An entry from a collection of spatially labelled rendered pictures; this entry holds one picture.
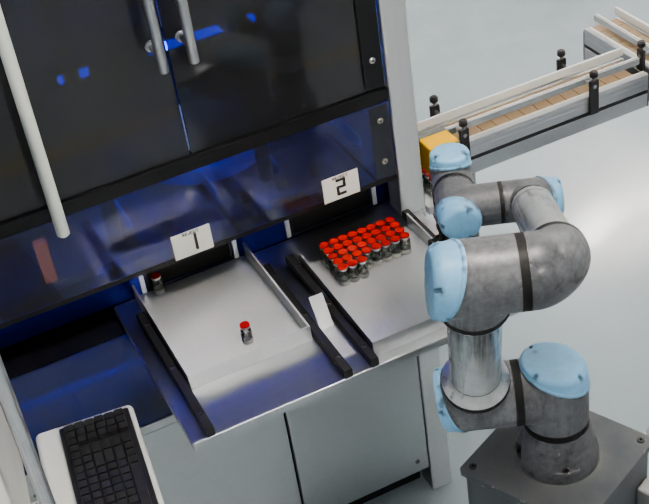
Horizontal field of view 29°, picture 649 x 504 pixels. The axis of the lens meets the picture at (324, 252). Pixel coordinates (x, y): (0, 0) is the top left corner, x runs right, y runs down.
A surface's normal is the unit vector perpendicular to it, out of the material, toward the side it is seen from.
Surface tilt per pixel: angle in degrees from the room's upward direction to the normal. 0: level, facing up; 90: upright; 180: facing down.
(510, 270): 47
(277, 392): 0
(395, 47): 90
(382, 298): 0
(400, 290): 0
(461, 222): 90
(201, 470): 90
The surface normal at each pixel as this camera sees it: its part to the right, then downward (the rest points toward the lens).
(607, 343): -0.13, -0.80
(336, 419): 0.43, 0.49
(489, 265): -0.09, -0.31
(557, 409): 0.01, 0.59
